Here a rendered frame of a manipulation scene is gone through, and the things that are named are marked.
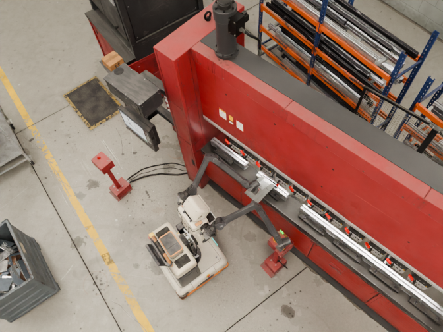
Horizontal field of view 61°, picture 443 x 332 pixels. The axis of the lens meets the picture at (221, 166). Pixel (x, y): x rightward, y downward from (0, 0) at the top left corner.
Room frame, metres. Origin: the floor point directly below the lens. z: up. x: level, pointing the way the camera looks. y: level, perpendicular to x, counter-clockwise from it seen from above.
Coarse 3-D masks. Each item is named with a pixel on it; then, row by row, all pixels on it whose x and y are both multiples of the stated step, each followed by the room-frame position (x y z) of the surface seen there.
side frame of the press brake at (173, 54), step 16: (176, 32) 2.55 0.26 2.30; (192, 32) 2.53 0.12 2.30; (208, 32) 2.51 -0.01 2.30; (160, 48) 2.39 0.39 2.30; (176, 48) 2.37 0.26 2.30; (160, 64) 2.38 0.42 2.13; (176, 64) 2.24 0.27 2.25; (192, 64) 2.35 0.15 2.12; (176, 80) 2.25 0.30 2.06; (192, 80) 2.34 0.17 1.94; (176, 96) 2.29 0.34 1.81; (192, 96) 2.31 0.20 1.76; (176, 112) 2.34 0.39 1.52; (192, 112) 2.29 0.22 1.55; (176, 128) 2.40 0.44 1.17; (192, 128) 2.27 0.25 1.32; (208, 128) 2.40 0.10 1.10; (192, 144) 2.24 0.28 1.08; (224, 144) 2.55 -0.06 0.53; (192, 160) 2.27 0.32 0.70; (192, 176) 2.33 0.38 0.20
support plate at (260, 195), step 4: (260, 176) 1.81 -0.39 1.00; (260, 180) 1.76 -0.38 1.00; (272, 184) 1.70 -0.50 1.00; (264, 188) 1.66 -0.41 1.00; (268, 188) 1.66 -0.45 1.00; (244, 192) 1.64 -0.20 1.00; (248, 192) 1.64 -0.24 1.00; (260, 192) 1.63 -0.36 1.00; (264, 192) 1.62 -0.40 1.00; (252, 196) 1.59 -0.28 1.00; (256, 196) 1.59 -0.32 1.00; (260, 196) 1.58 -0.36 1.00; (256, 200) 1.54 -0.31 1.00; (260, 200) 1.54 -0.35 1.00
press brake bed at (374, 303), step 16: (208, 176) 2.27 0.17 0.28; (224, 176) 2.04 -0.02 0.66; (224, 192) 2.13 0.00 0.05; (240, 192) 1.86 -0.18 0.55; (240, 208) 1.88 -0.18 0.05; (272, 208) 1.53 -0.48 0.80; (288, 224) 1.36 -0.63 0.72; (304, 240) 1.20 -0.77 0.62; (304, 256) 1.20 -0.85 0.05; (320, 256) 1.04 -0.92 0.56; (320, 272) 1.00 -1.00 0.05; (336, 272) 0.88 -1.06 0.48; (352, 272) 0.80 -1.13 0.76; (336, 288) 0.81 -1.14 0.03; (352, 288) 0.72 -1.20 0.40; (368, 288) 0.66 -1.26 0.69; (368, 304) 0.57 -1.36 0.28; (384, 304) 0.51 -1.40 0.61; (384, 320) 0.42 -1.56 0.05; (400, 320) 0.36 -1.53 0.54; (416, 320) 0.33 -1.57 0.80
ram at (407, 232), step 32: (224, 96) 2.13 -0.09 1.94; (224, 128) 2.15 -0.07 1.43; (256, 128) 1.85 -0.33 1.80; (288, 128) 1.63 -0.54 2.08; (288, 160) 1.59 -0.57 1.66; (320, 160) 1.39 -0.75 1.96; (320, 192) 1.32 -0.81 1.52; (352, 192) 1.16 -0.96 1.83; (384, 192) 1.02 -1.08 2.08; (384, 224) 0.92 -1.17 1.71; (416, 224) 0.81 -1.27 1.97; (416, 256) 0.69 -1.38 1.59
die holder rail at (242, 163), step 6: (216, 144) 2.27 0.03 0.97; (222, 144) 2.27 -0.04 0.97; (222, 150) 2.21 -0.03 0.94; (228, 150) 2.18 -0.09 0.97; (228, 156) 2.14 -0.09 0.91; (234, 156) 2.10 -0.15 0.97; (240, 156) 2.09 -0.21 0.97; (234, 162) 2.08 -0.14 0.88; (240, 162) 2.02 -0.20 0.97; (246, 162) 2.01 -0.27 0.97; (246, 168) 1.98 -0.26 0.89
